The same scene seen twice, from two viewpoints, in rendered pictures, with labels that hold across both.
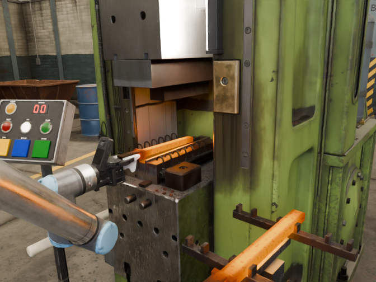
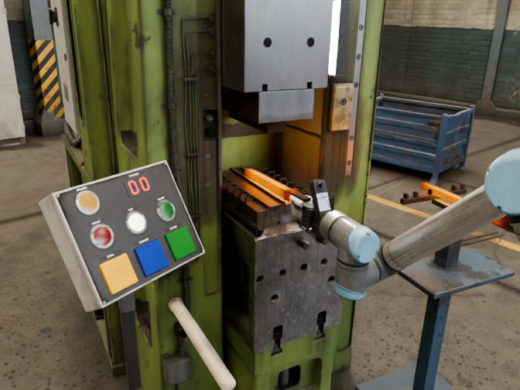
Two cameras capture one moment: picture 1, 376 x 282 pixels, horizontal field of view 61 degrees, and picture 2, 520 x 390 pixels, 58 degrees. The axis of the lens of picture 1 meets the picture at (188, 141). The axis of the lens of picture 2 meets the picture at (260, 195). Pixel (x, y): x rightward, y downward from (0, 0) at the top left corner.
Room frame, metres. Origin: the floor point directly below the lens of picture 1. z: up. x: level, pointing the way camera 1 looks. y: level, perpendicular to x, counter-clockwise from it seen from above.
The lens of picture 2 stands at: (0.68, 1.57, 1.57)
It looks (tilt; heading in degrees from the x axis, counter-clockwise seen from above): 21 degrees down; 293
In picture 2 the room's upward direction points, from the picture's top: 1 degrees clockwise
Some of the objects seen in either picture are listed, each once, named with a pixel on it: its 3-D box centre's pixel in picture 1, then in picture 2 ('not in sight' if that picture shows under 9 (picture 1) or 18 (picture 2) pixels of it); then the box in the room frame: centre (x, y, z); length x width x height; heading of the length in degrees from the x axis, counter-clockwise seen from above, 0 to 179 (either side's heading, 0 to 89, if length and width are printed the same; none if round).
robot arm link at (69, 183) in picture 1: (59, 188); (354, 240); (0.89, 0.39, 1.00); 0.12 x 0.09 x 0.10; 141
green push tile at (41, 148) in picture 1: (42, 149); (179, 243); (1.31, 0.62, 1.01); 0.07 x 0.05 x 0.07; 77
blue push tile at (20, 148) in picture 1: (21, 148); (150, 258); (1.33, 0.72, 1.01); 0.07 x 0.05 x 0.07; 77
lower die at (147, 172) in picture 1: (173, 154); (254, 193); (1.33, 0.07, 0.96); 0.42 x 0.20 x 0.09; 142
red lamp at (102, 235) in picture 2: (6, 126); (102, 236); (1.40, 0.80, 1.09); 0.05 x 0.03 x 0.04; 52
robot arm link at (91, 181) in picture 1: (84, 178); (336, 226); (0.96, 0.33, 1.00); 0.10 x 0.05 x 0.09; 51
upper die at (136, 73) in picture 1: (169, 70); (254, 96); (1.33, 0.07, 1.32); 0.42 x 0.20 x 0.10; 142
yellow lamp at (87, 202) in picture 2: (10, 108); (87, 202); (1.44, 0.79, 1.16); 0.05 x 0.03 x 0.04; 52
